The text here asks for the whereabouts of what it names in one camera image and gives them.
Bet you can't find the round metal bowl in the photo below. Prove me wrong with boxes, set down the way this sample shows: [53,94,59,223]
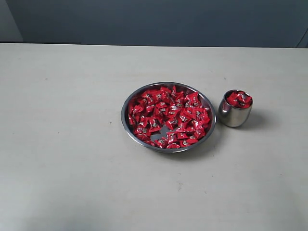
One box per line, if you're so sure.
[121,81,217,154]

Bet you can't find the pile of red wrapped candies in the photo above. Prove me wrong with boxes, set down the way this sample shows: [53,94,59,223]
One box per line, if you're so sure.
[127,85,210,149]

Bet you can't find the stainless steel cup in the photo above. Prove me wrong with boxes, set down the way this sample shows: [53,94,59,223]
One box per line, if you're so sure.
[218,90,253,128]

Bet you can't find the red candies inside cup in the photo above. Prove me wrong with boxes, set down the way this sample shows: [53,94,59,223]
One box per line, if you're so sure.
[226,90,253,109]

